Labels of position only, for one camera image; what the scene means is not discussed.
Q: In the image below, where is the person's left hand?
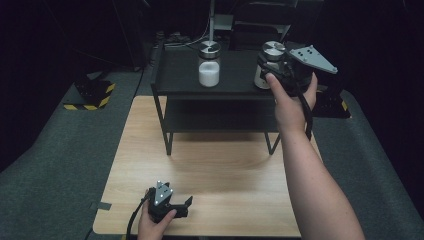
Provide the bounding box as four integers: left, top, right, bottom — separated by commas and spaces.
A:
137, 199, 178, 240

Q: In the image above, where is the black metal shelf rack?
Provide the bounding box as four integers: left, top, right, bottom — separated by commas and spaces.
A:
149, 42, 322, 157

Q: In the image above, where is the dark tape strip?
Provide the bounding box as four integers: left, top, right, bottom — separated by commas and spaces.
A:
89, 201, 113, 212

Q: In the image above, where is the metal stand pole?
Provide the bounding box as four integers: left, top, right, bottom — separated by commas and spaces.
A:
208, 0, 217, 44

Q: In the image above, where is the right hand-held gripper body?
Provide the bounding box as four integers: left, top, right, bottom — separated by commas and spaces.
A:
281, 41, 338, 98

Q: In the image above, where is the yellow-black striped stand base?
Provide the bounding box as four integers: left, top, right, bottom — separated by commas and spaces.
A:
63, 77, 117, 111
314, 91, 352, 120

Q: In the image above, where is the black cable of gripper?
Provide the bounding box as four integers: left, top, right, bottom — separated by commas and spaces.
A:
295, 89, 314, 142
125, 196, 151, 240

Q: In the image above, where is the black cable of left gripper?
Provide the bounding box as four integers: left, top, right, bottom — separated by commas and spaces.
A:
125, 196, 151, 240

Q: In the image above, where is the white box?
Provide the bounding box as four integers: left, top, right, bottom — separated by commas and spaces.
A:
213, 13, 234, 32

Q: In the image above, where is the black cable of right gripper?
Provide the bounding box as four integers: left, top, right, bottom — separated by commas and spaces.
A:
295, 89, 314, 142

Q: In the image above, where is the person's right hand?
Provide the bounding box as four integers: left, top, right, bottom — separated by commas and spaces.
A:
265, 72, 318, 134

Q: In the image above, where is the bundle of cables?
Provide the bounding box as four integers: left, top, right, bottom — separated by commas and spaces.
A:
162, 30, 209, 48

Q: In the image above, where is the glass jar with white powder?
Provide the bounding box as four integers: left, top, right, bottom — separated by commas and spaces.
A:
198, 40, 222, 88

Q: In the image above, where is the glass jar with beige contents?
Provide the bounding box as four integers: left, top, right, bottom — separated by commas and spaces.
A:
253, 40, 287, 90

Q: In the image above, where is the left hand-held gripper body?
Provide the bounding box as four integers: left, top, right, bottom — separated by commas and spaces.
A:
145, 180, 188, 224

